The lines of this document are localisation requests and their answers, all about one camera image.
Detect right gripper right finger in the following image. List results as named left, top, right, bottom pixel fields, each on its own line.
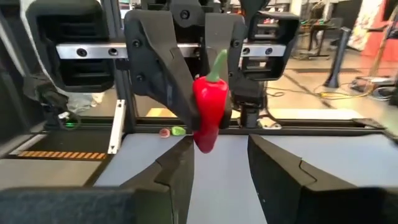
left=247, top=134, right=356, bottom=224

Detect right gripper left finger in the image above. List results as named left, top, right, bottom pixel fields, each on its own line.
left=119, top=136, right=195, bottom=224

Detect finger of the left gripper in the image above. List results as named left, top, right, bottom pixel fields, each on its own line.
left=123, top=8, right=201, bottom=131
left=205, top=13, right=248, bottom=130

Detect green toy pepper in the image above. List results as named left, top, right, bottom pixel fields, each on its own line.
left=170, top=126, right=187, bottom=137

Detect red toy chilli pepper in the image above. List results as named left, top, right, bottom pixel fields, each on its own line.
left=192, top=49, right=231, bottom=154

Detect orange black striped tape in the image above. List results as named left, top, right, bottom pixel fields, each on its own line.
left=17, top=150, right=107, bottom=161

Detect red partition panel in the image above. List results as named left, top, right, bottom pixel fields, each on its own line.
left=347, top=0, right=398, bottom=63

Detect silver metal bracket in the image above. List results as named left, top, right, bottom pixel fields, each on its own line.
left=107, top=99, right=127, bottom=155

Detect black floor post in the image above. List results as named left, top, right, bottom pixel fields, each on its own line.
left=322, top=26, right=353, bottom=90

